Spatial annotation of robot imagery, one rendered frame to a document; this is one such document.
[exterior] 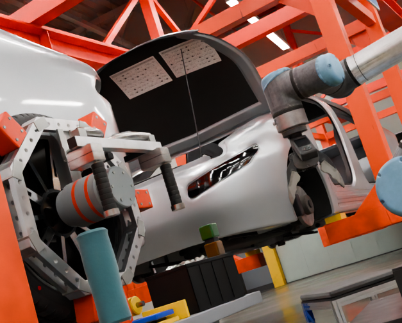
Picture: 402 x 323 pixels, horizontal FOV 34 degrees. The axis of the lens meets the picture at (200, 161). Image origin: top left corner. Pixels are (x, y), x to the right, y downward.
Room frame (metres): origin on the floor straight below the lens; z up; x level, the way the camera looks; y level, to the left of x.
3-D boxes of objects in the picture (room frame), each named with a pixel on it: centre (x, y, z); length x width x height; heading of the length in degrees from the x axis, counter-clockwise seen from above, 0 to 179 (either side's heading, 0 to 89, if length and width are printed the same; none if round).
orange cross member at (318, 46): (7.53, -1.03, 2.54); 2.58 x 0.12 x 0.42; 63
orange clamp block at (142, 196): (2.25, 0.26, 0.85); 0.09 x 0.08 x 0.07; 153
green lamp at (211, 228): (1.81, 0.04, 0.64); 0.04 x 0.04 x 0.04; 63
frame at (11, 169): (1.97, 0.40, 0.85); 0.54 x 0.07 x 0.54; 153
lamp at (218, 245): (1.81, 0.04, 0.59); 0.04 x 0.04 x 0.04; 63
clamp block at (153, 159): (2.03, 0.14, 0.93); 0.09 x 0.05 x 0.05; 63
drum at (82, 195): (1.94, 0.33, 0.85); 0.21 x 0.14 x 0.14; 63
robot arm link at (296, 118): (1.81, -0.27, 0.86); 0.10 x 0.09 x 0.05; 89
